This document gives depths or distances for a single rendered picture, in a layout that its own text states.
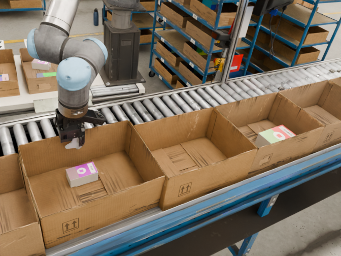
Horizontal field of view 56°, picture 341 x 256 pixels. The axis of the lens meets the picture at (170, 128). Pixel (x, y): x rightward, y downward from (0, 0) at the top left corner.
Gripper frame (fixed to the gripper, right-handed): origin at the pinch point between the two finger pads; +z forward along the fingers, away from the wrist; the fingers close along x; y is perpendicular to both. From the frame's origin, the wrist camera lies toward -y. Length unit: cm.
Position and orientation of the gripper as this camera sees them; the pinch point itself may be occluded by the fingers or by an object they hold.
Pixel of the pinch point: (78, 145)
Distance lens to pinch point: 121.4
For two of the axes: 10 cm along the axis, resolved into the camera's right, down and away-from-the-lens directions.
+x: 4.5, 7.5, -4.9
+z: -2.3, 6.3, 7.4
